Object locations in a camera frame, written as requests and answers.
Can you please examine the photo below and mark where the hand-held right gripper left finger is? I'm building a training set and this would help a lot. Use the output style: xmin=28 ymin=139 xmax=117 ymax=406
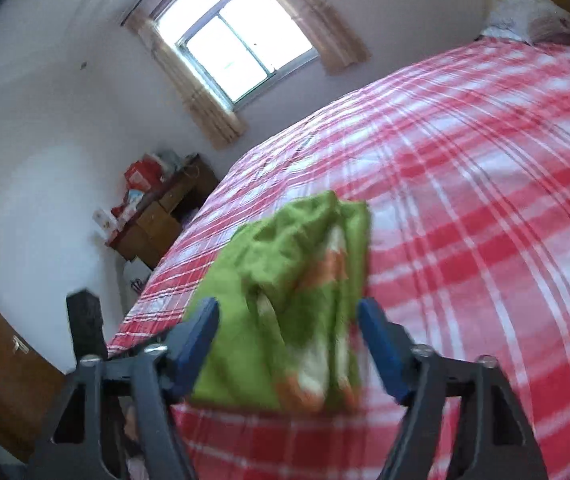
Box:
xmin=27 ymin=297 xmax=220 ymax=480

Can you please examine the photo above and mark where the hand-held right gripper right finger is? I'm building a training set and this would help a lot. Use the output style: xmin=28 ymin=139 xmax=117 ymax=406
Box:
xmin=357 ymin=297 xmax=550 ymax=480

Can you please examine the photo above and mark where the green orange striped shirt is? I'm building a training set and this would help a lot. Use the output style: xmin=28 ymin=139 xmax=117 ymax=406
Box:
xmin=185 ymin=191 xmax=373 ymax=415

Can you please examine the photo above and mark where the white bag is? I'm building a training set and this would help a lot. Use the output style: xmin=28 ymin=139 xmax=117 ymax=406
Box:
xmin=123 ymin=259 xmax=154 ymax=297

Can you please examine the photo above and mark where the brown wooden door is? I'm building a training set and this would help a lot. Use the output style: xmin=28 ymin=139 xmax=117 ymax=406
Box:
xmin=0 ymin=264 xmax=73 ymax=463

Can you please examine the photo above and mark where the white card box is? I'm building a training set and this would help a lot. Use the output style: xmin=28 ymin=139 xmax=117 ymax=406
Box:
xmin=94 ymin=208 xmax=118 ymax=239

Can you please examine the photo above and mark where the wooden desk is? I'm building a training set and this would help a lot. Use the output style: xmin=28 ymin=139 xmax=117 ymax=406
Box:
xmin=106 ymin=154 xmax=220 ymax=271

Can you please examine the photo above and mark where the red box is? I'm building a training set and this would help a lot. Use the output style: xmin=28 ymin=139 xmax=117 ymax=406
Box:
xmin=124 ymin=157 xmax=163 ymax=190

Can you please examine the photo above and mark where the red plaid bed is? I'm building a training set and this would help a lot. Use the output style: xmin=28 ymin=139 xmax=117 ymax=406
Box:
xmin=106 ymin=37 xmax=570 ymax=480

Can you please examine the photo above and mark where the beige curtain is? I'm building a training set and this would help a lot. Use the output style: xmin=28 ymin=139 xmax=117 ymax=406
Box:
xmin=125 ymin=12 xmax=246 ymax=150
xmin=250 ymin=0 xmax=372 ymax=77

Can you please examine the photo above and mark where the window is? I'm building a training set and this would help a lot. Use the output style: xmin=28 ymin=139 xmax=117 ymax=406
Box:
xmin=157 ymin=0 xmax=318 ymax=111

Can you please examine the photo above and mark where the patterned pillow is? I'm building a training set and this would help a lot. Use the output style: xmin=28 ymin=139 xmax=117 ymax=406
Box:
xmin=480 ymin=0 xmax=570 ymax=50

